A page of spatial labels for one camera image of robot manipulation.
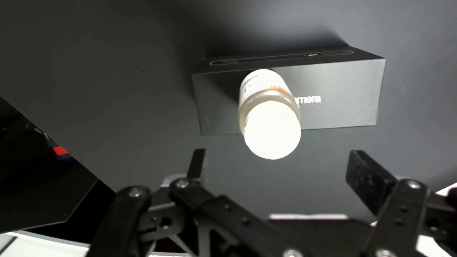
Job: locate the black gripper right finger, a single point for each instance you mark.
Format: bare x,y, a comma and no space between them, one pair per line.
395,205

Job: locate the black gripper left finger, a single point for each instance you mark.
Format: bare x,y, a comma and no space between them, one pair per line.
191,209

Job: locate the small white-capped clear bottle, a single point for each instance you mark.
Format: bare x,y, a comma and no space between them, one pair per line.
269,116

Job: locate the black camera box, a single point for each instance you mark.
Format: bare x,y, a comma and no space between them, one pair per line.
305,94

